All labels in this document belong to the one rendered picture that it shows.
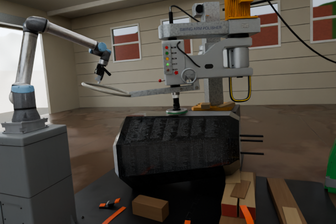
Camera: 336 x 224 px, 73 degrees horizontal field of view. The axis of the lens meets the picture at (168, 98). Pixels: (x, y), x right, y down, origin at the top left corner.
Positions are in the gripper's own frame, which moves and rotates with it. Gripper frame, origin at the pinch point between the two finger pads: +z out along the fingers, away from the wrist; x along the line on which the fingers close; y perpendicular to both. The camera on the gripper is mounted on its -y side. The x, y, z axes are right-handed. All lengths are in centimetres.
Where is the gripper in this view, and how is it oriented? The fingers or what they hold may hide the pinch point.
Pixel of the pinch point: (99, 83)
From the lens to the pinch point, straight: 252.1
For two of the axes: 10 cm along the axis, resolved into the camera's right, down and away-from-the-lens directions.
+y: -7.9, -2.2, -5.8
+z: -3.2, 9.5, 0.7
